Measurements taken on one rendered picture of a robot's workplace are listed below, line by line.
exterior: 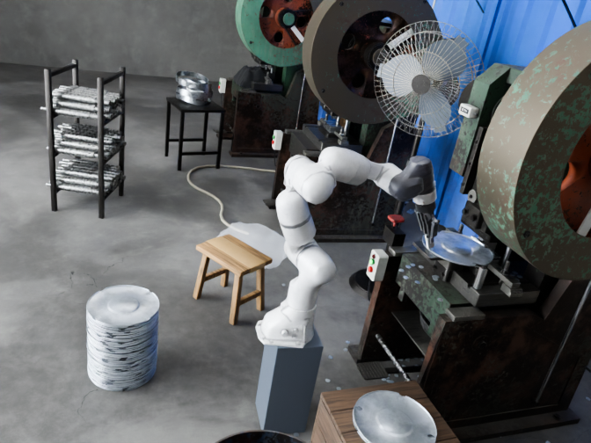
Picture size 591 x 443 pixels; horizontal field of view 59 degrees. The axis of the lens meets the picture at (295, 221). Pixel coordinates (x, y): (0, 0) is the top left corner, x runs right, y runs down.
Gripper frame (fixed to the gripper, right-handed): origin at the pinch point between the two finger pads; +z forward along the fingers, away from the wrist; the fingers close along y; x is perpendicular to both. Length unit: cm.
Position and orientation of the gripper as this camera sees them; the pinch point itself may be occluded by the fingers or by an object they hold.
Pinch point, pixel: (429, 241)
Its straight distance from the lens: 216.4
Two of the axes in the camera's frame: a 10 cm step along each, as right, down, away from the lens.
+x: 8.7, -4.3, 2.3
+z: 2.4, 7.8, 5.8
